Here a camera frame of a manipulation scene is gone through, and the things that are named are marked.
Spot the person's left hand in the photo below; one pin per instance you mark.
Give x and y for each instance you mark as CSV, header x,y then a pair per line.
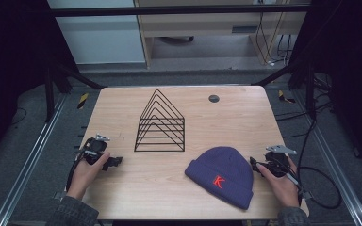
x,y
85,175

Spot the black horizontal frame bar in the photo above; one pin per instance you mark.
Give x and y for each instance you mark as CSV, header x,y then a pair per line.
x,y
169,10

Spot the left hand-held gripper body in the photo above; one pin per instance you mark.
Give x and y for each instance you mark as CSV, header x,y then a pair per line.
x,y
95,147

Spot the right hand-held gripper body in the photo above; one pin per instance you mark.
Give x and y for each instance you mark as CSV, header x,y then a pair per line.
x,y
278,163

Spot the light wooden desk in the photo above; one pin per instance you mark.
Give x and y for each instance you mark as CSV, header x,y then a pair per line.
x,y
201,25

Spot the aluminium rail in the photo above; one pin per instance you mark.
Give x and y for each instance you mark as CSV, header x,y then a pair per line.
x,y
28,163
339,169

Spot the purple knit beanie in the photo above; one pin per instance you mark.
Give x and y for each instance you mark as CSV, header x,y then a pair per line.
x,y
223,174

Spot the black frame strut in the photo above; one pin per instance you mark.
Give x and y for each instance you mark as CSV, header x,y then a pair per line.
x,y
298,75
59,81

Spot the white cabinet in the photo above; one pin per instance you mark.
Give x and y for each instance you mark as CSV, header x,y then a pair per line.
x,y
100,40

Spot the person's right hand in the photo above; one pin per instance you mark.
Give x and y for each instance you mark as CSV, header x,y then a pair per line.
x,y
283,188

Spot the yellow black striped tape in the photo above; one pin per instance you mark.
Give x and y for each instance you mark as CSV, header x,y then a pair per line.
x,y
82,100
285,97

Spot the black curtain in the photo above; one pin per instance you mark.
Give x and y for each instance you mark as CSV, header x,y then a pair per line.
x,y
12,62
352,69

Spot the grey table grommet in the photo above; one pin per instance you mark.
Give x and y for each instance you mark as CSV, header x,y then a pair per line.
x,y
214,98

